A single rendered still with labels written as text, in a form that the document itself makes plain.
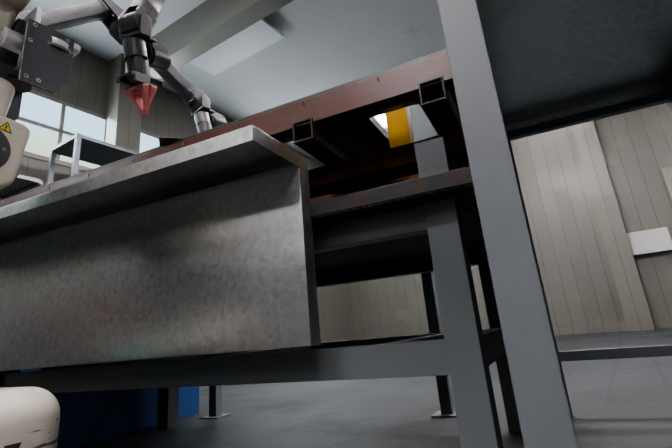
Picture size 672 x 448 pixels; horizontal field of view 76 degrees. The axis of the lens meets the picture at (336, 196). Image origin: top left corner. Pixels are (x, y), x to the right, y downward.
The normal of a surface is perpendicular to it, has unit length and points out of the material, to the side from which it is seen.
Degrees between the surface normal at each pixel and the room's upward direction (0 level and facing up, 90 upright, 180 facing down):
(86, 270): 90
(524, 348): 90
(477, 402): 90
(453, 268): 90
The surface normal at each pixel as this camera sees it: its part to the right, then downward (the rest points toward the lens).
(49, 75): 0.83, -0.24
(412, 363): -0.44, -0.24
